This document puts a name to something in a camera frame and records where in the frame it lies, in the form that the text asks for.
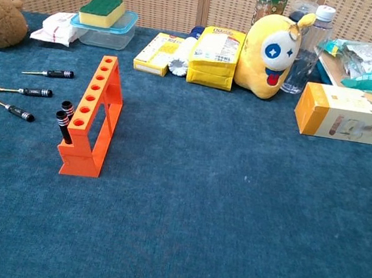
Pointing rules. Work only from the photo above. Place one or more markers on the orange screwdriver rack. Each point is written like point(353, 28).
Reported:
point(88, 101)

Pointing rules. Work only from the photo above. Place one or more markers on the white bottle with blue cap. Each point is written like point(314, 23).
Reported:
point(182, 56)

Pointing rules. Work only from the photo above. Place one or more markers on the yellow biscuit bag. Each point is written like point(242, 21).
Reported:
point(215, 58)

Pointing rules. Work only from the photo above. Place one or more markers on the small yellow carton box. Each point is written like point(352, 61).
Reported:
point(155, 53)

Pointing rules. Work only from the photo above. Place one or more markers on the yellow plush toy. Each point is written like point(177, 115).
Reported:
point(256, 61)

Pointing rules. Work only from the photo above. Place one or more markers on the clear container with blue lid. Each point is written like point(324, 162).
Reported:
point(118, 33)

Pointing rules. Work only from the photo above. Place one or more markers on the yellow green sponge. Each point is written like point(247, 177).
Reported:
point(102, 11)

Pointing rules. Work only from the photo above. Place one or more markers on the clear water bottle white cap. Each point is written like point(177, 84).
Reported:
point(313, 42)

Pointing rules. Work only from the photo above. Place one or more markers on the green label tea bottle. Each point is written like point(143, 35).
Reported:
point(271, 0)

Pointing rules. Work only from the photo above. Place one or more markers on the orange white carton box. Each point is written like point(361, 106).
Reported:
point(354, 117)

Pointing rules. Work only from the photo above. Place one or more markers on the white pink wet wipes pack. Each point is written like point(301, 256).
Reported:
point(52, 29)

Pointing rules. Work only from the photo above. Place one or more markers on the clear lidded drink cup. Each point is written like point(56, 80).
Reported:
point(301, 6)

